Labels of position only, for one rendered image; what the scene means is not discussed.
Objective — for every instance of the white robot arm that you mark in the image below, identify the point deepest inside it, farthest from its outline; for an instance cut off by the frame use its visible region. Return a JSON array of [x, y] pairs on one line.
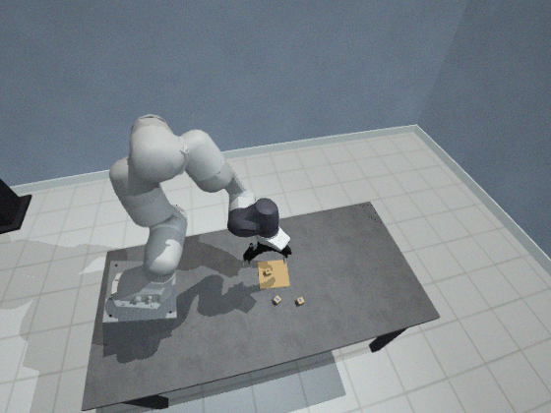
[[158, 156]]

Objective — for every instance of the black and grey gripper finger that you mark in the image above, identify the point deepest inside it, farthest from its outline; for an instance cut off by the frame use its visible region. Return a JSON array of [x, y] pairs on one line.
[[284, 252], [250, 254]]

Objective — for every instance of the tan flat mat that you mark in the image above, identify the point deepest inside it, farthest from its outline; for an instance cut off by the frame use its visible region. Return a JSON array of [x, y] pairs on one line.
[[279, 277]]

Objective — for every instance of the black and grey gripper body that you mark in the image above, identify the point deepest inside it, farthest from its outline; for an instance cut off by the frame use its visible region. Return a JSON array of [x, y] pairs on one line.
[[265, 247]]

